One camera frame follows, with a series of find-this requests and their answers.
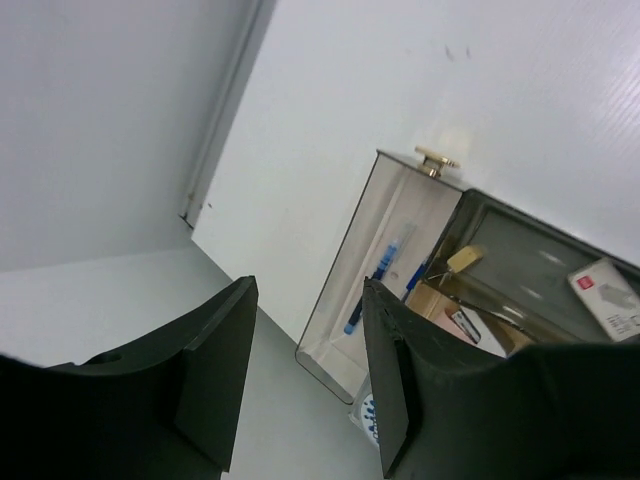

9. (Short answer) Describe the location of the pink stapler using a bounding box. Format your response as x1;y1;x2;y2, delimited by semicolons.
432;307;481;345

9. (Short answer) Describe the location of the yellow eraser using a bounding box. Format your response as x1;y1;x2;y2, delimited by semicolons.
446;245;485;273

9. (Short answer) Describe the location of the white boxed eraser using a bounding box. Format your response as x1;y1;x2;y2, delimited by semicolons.
567;259;639;342

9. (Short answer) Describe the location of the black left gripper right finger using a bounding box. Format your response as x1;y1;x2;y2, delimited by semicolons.
362;280;639;479

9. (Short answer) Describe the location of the clear acrylic organizer box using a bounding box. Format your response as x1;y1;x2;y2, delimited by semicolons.
296;151;639;404

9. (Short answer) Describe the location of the blue refill pen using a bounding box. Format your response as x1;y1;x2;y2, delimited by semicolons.
344;222;417;335

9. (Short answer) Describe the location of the blue capped pen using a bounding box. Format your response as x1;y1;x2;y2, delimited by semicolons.
401;259;428;302

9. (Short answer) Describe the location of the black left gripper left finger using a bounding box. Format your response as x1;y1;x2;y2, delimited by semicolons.
1;276;258;479

